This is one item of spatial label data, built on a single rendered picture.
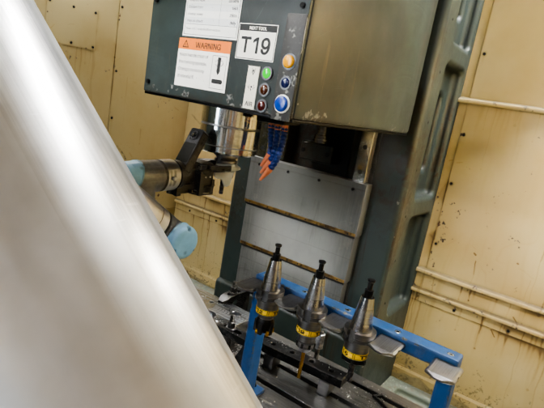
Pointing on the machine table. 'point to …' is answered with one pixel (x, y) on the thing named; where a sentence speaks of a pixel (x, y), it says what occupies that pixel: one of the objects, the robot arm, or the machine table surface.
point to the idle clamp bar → (329, 375)
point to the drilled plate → (224, 310)
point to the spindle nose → (230, 132)
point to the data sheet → (212, 19)
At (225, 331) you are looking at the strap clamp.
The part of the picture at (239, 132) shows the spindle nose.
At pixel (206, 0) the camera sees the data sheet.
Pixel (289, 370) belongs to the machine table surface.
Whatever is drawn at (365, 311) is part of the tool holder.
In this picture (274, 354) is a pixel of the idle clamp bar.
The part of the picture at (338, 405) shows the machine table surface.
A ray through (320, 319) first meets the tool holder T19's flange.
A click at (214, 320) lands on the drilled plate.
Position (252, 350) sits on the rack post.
